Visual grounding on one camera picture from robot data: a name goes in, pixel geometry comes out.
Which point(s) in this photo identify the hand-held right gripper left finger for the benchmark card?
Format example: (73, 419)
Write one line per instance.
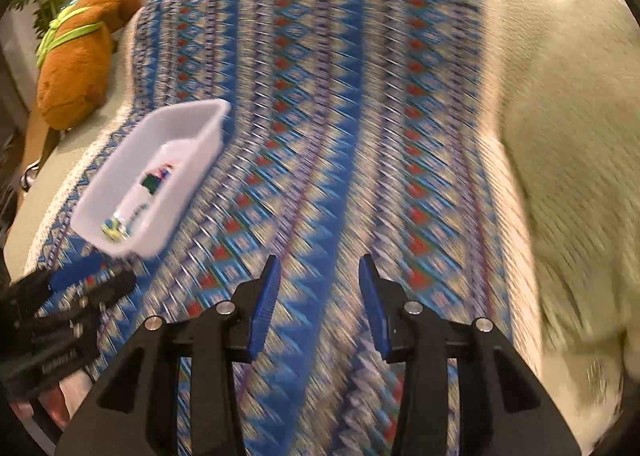
(267, 296)

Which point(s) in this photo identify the person's left hand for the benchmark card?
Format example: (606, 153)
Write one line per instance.
(40, 398)

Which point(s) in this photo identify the green textured pillow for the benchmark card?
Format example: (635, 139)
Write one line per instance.
(575, 161)

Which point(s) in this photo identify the blue patterned blanket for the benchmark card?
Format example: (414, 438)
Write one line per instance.
(350, 136)

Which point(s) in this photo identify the brown plush bear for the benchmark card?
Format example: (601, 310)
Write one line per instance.
(75, 66)

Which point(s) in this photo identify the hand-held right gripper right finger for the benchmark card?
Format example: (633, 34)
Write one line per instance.
(372, 296)

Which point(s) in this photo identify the white plastic bin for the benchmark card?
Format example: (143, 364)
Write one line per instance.
(165, 131)

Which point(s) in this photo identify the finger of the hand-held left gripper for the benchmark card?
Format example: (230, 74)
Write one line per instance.
(75, 271)
(110, 286)

